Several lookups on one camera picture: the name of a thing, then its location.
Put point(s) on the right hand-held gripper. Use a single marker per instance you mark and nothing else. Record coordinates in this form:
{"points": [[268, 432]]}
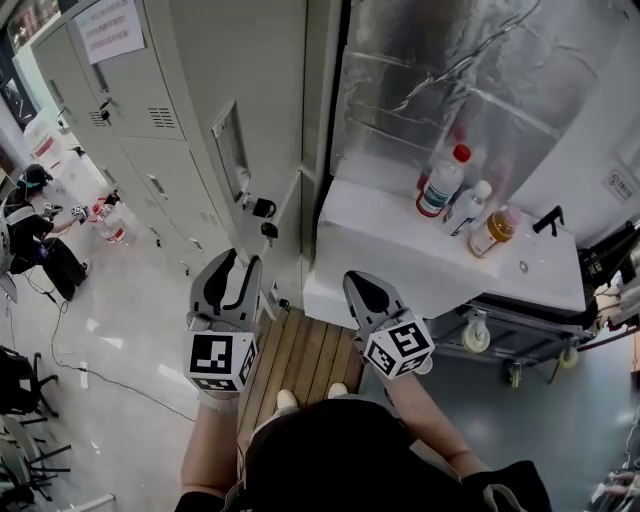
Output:
{"points": [[397, 347]]}

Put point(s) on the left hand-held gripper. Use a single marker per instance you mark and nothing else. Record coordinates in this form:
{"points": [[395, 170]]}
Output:
{"points": [[212, 352]]}

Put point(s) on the grey locker door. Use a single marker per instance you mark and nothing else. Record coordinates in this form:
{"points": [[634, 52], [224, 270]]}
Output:
{"points": [[270, 75]]}

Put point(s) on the person's right forearm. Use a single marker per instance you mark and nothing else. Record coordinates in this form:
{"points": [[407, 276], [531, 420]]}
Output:
{"points": [[425, 420]]}

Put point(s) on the person's left forearm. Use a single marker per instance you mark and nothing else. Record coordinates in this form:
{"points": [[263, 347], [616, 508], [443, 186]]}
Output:
{"points": [[207, 440]]}

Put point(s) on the grey metal locker cabinet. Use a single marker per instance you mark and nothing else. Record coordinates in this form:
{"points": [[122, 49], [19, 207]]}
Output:
{"points": [[125, 100]]}

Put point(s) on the keys in locker lock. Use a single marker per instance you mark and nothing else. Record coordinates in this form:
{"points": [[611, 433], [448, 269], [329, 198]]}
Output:
{"points": [[105, 111]]}

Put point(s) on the white counter cart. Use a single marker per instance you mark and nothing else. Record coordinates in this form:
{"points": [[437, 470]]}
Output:
{"points": [[400, 250]]}

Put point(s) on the black-headed key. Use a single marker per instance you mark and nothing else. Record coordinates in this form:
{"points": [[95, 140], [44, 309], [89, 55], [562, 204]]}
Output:
{"points": [[269, 232]]}

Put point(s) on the black padlock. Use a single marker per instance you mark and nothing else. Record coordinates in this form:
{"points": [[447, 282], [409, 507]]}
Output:
{"points": [[264, 207]]}

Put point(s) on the wooden slat platform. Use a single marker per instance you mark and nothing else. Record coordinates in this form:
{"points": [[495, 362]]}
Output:
{"points": [[305, 360]]}

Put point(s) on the person's white shoe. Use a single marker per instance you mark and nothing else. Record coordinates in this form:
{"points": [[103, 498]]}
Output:
{"points": [[338, 390], [287, 402]]}

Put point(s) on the cream caster wheel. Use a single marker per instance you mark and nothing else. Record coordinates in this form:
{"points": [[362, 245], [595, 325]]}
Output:
{"points": [[475, 337], [569, 356], [515, 375]]}

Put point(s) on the small clear white-capped bottle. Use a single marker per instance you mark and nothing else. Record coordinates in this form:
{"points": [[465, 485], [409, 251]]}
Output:
{"points": [[470, 207]]}

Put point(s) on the large clear red-capped bottle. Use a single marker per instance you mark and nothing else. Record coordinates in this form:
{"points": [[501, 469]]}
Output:
{"points": [[442, 182]]}

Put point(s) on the clear water jug red label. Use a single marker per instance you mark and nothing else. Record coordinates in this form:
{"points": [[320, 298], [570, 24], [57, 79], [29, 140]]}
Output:
{"points": [[112, 225]]}

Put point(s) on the orange drink bottle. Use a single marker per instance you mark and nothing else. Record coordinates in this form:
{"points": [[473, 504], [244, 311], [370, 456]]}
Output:
{"points": [[495, 230]]}

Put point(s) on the person's black clothing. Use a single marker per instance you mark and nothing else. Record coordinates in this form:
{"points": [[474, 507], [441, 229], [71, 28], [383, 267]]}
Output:
{"points": [[360, 460]]}

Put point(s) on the white power strip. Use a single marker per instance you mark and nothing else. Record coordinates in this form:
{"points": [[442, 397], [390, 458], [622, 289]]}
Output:
{"points": [[84, 372]]}

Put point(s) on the black chair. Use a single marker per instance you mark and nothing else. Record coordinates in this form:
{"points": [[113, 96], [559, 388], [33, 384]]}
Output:
{"points": [[25, 390]]}

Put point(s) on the silver foil panel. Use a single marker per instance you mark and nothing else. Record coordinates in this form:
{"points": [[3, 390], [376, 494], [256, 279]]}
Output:
{"points": [[450, 75]]}

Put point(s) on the black equipment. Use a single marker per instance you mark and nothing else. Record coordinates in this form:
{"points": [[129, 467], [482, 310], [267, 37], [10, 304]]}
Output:
{"points": [[607, 255]]}

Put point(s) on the white paper notice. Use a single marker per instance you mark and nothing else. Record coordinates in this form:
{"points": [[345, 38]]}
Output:
{"points": [[107, 27]]}

